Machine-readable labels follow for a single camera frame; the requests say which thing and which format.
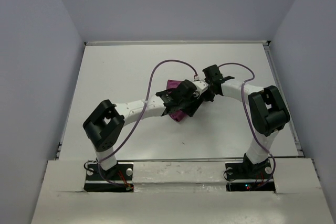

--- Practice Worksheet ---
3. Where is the purple cloth napkin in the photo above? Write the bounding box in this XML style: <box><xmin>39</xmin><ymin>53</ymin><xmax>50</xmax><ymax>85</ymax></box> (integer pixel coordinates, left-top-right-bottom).
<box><xmin>166</xmin><ymin>80</ymin><xmax>187</xmax><ymax>122</ymax></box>

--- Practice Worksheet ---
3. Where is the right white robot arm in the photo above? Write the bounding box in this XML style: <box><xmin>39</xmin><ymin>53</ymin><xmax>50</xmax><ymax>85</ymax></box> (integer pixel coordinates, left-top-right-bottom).
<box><xmin>203</xmin><ymin>65</ymin><xmax>290</xmax><ymax>178</ymax></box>

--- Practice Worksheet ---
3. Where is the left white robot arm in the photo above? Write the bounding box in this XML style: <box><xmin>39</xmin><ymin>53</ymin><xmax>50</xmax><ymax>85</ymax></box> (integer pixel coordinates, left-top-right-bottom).
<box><xmin>83</xmin><ymin>80</ymin><xmax>208</xmax><ymax>179</ymax></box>

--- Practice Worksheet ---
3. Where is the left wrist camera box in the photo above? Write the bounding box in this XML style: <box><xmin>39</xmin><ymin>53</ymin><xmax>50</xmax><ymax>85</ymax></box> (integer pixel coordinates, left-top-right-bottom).
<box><xmin>192</xmin><ymin>76</ymin><xmax>208</xmax><ymax>94</ymax></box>

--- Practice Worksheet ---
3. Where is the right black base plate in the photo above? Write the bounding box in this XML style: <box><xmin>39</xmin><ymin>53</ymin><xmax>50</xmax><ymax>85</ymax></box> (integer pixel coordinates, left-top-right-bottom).
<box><xmin>223</xmin><ymin>155</ymin><xmax>276</xmax><ymax>192</ymax></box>

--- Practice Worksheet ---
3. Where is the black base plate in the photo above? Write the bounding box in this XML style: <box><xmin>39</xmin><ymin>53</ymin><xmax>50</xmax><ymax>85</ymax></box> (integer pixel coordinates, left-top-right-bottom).
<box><xmin>83</xmin><ymin>161</ymin><xmax>134</xmax><ymax>193</ymax></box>
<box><xmin>223</xmin><ymin>155</ymin><xmax>276</xmax><ymax>192</ymax></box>

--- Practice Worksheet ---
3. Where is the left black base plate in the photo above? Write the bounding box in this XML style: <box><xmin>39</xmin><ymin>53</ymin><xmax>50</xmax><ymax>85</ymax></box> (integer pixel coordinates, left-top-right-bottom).
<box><xmin>83</xmin><ymin>161</ymin><xmax>134</xmax><ymax>193</ymax></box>

